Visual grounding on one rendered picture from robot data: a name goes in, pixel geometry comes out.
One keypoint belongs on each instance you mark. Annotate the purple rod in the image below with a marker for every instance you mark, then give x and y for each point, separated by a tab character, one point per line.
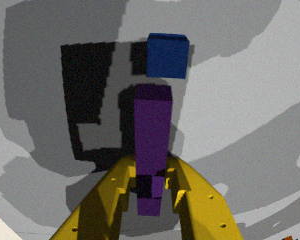
152	115

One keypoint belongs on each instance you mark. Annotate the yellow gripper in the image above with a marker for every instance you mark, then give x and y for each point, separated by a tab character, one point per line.
203	211

